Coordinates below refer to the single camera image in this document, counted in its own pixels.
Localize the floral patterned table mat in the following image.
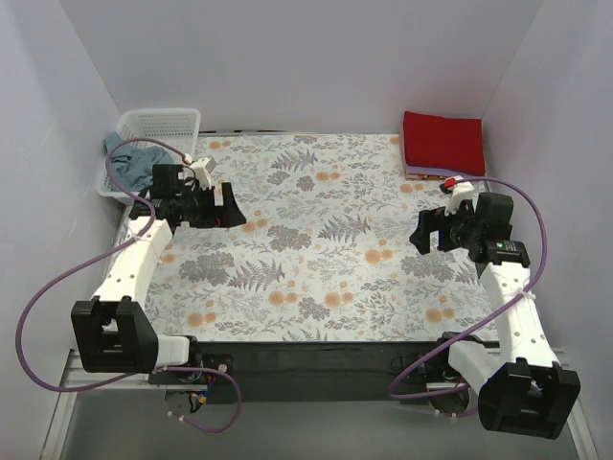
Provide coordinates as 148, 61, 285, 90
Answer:
146, 134, 489, 341

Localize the blue-grey t shirt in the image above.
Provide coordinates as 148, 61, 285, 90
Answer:
104, 131, 173, 192

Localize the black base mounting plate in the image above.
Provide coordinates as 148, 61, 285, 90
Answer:
148, 340, 463, 403

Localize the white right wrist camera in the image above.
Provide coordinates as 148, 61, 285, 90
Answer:
440, 176, 476, 216

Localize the white plastic mesh basket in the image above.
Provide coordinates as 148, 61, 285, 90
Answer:
97, 107, 202, 206

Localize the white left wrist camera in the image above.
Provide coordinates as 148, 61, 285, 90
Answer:
189, 157, 216, 189

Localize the folded red t shirt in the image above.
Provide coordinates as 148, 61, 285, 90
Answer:
400, 111, 486, 174

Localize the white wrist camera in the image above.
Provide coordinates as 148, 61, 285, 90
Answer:
189, 157, 216, 189
440, 176, 476, 216

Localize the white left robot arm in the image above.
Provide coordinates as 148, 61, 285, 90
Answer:
71, 158, 246, 383

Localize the folded lilac t shirt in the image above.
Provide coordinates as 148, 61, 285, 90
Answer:
403, 163, 483, 181

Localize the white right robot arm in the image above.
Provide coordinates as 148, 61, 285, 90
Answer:
409, 192, 580, 439

